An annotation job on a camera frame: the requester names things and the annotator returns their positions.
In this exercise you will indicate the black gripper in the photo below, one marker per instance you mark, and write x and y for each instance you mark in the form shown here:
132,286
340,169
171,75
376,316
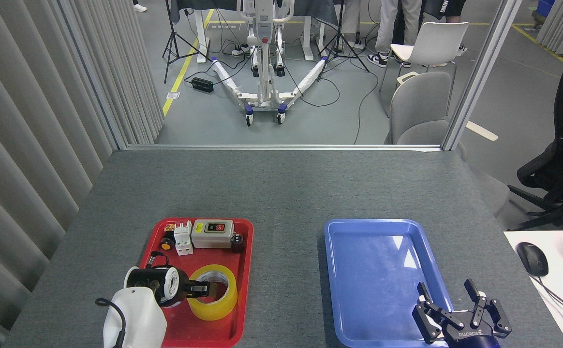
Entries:
470,338
185,290

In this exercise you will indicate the yellow tape roll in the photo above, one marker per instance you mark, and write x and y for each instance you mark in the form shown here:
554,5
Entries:
228,302

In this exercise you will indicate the white circuit breaker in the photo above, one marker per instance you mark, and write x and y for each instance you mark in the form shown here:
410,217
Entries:
183,241

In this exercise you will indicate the red plastic tray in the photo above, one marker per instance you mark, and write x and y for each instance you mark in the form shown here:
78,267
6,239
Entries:
233,333

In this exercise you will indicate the black yellow push button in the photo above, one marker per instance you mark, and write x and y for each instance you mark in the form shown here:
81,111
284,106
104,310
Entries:
166,244

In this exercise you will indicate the black computer mouse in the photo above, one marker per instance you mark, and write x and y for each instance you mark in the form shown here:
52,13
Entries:
533,258

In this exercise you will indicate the blue plastic tray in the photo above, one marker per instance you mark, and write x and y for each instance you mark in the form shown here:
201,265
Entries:
368,270

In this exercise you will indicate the white desk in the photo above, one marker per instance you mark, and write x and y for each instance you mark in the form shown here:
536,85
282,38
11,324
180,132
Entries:
559,261

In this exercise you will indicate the black power adapter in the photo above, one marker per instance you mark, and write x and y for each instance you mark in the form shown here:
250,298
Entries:
202,85

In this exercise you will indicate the grey upholstered chair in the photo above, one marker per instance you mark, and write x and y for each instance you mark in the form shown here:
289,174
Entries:
419,106

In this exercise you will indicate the white wheeled stand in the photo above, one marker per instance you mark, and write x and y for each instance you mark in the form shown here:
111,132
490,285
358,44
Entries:
263,58

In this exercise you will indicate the black tripod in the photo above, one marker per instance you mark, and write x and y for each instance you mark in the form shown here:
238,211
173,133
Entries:
339,34
170,34

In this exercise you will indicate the white plastic chair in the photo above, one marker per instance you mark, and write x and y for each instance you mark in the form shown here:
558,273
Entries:
436,41

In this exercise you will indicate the dark cloth covered table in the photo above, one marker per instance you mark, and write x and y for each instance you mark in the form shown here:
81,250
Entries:
310,7

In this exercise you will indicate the person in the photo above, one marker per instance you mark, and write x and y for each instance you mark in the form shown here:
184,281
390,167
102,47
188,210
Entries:
397,24
448,7
351,14

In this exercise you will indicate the blue storage bin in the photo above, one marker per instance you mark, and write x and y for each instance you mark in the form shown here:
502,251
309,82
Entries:
546,7

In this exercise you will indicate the grey switch box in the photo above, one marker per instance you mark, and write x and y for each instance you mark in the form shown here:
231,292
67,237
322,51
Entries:
212,239

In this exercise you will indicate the black round knob switch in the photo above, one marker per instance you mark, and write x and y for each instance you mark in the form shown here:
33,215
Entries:
237,244

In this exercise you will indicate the silver aluminium rail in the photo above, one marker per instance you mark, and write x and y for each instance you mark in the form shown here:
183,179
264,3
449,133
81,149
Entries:
281,147

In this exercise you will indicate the silver aluminium post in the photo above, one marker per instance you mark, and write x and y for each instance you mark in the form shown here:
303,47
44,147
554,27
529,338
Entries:
484,67

